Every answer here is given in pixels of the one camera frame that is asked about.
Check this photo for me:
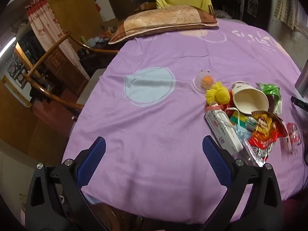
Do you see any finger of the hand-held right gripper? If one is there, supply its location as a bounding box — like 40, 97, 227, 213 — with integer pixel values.
291, 96, 308, 112

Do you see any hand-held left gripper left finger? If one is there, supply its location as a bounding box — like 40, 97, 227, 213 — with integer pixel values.
25, 136, 107, 231

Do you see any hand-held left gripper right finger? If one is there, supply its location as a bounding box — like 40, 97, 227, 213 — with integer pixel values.
202, 135, 283, 231

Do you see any white medicine box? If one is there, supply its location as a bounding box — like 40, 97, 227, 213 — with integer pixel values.
204, 102, 243, 155

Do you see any green snack wrapper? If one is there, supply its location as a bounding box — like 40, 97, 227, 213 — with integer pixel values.
256, 82, 283, 116

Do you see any pink plastic jelly cup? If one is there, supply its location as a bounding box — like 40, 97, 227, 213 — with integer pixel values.
281, 120, 302, 154

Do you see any blue face mask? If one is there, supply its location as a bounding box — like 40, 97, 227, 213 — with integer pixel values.
225, 107, 253, 141

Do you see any yellow green snack packet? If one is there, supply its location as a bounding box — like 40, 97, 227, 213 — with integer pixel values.
230, 114, 258, 129

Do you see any red snack bag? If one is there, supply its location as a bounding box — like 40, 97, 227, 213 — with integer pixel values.
243, 109, 289, 167

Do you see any white paper cup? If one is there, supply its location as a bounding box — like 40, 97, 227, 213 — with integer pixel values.
231, 81, 269, 115

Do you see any yellow foam fruit net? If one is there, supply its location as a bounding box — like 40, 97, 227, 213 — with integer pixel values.
206, 82, 232, 106

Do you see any clear plastic dome cup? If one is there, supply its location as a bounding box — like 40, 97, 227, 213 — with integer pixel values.
193, 70, 214, 93

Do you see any grey drinking bottle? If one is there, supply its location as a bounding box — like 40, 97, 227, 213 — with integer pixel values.
295, 60, 308, 97

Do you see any purple printed blanket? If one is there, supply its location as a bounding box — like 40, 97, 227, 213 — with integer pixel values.
61, 19, 308, 224

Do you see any carved wooden cabinet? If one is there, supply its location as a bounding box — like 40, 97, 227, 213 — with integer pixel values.
46, 50, 90, 97

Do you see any beige brick-pattern curtain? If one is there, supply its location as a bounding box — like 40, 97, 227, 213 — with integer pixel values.
274, 0, 301, 29

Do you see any wooden round-back armchair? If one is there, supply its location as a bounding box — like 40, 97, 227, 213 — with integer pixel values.
14, 30, 119, 123

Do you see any cardboard box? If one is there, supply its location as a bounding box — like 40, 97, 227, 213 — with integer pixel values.
103, 18, 119, 29

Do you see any pink floral curtain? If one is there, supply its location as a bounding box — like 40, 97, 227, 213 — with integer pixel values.
25, 0, 90, 80

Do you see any white tube lamp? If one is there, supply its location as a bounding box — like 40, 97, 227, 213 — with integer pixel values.
0, 36, 17, 56

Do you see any brown beige floral pillow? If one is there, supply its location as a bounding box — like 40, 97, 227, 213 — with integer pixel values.
108, 5, 219, 45

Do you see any brown wooden panel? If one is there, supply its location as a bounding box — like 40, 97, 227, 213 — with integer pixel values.
47, 0, 118, 34

